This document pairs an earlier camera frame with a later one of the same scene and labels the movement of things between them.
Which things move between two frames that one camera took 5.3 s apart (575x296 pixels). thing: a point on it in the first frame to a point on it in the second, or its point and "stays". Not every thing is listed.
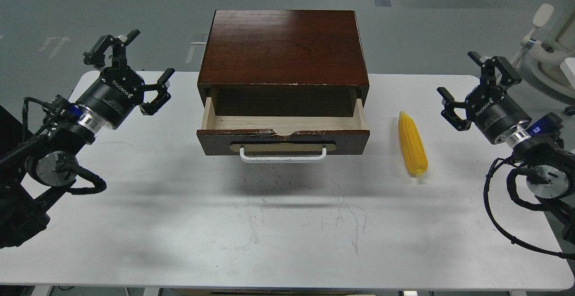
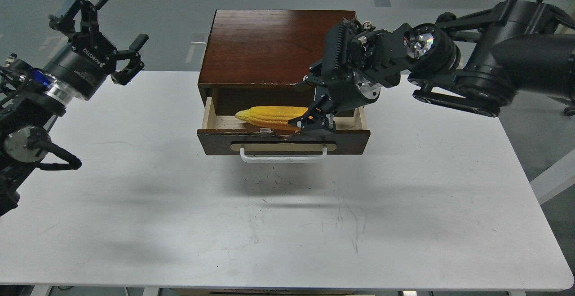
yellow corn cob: x=412 y=144 to x=275 y=117
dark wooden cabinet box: x=283 y=63 stays
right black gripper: x=489 y=107 to x=358 y=60
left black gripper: x=119 y=89 to x=81 y=66
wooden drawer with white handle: x=280 y=139 stays
